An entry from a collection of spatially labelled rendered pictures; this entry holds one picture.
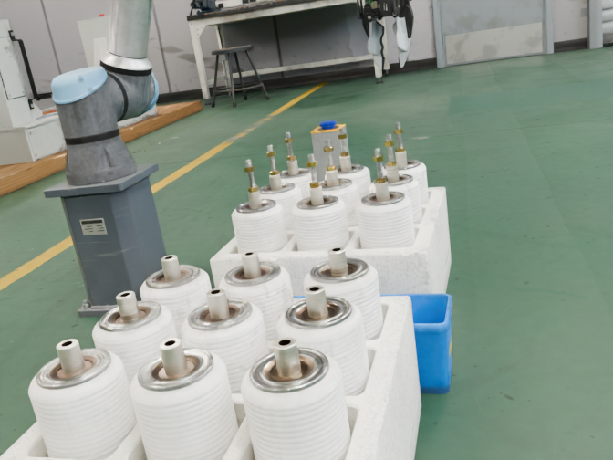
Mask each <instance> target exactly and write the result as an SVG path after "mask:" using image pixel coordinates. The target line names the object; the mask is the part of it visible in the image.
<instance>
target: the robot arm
mask: <svg viewBox="0 0 613 460"><path fill-rule="evenodd" d="M410 1H412V0H365V5H364V8H363V5H362V0H360V7H361V13H360V10H359V1H358V0H357V6H358V20H360V19H362V24H363V27H364V30H365V32H366V34H367V36H368V38H369V40H368V45H367V47H368V52H370V53H371V54H372V56H373V57H374V60H375V62H376V63H377V65H378V66H379V68H380V69H384V62H385V58H384V55H383V49H384V46H383V43H382V37H383V36H384V29H385V28H384V26H383V25H382V24H381V23H379V22H377V19H378V20H382V19H383V17H385V16H393V17H394V18H396V22H395V23H394V24H393V26H392V28H393V32H394V34H395V35H396V40H397V48H398V50H399V56H398V58H399V63H400V68H402V67H403V66H404V64H405V61H406V59H407V56H408V53H409V49H410V39H411V35H412V29H413V23H414V15H413V11H412V8H411V6H410ZM151 9H152V0H112V2H111V14H110V25H109V47H108V51H107V52H106V53H104V54H103V55H102V56H101V57H100V62H99V66H95V67H89V68H81V69H77V70H74V71H70V72H67V73H64V74H62V75H59V76H57V77H55V78H54V79H53V80H52V82H51V88H52V93H53V101H54V102H55V104H56V108H57V114H58V117H59V121H60V124H61V128H62V131H63V135H64V138H65V142H66V145H67V162H66V178H67V182H68V185H73V186H80V185H90V184H96V183H105V182H109V181H113V180H117V179H119V178H123V177H125V176H128V175H131V174H133V173H135V172H136V171H137V167H136V163H135V161H134V159H133V158H132V156H131V154H130V152H129V150H128V148H127V147H126V145H125V143H124V142H123V140H122V138H121V137H120V132H119V125H118V122H120V121H123V120H127V119H133V118H137V117H139V116H141V115H143V114H144V113H146V112H148V111H149V110H151V109H152V108H153V106H154V105H155V103H156V101H157V99H158V96H159V85H158V81H157V80H156V79H155V76H154V74H153V73H152V64H151V63H150V61H149V60H148V59H147V50H148V42H149V33H150V25H151ZM363 9H364V14H363ZM398 16H399V17H398Z"/></svg>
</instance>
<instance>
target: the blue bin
mask: <svg viewBox="0 0 613 460"><path fill-rule="evenodd" d="M380 296H381V297H384V296H409V297H410V301H411V309H412V318H413V328H414V336H415V345H416V354H417V363H418V372H419V381H420V390H421V393H432V394H445V393H447V392H448V391H449V390H450V386H451V377H452V324H451V317H452V296H450V295H449V294H444V293H432V294H381V295H380Z"/></svg>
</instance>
